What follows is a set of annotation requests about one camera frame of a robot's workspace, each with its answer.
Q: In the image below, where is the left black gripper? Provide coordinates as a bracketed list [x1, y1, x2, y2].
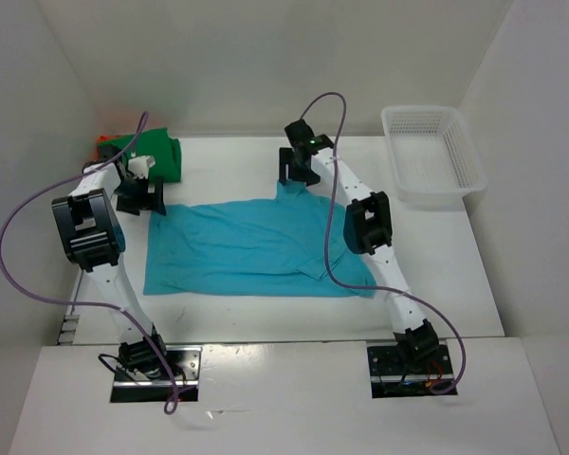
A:
[112, 173, 165, 215]

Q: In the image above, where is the green t-shirt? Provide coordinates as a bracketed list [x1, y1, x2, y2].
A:
[113, 127, 181, 184]

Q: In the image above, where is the orange t-shirt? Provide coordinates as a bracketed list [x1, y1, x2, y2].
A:
[93, 136, 119, 161]

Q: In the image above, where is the light blue t-shirt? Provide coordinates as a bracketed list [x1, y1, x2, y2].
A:
[143, 183, 376, 299]

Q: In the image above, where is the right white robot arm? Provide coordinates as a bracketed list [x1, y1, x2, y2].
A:
[279, 119, 439, 374]

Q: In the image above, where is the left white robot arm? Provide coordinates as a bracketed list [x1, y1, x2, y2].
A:
[51, 144, 170, 379]

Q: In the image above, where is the white plastic basket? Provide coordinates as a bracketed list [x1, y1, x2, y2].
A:
[381, 105, 487, 209]

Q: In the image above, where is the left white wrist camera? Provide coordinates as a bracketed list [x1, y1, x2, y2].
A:
[126, 155, 156, 179]

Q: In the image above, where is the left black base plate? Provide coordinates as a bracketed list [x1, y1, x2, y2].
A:
[98, 346, 202, 404]

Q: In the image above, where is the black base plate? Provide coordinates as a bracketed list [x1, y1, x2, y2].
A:
[366, 342, 454, 399]
[98, 346, 202, 404]

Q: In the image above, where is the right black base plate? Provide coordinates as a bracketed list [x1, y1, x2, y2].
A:
[366, 342, 454, 399]

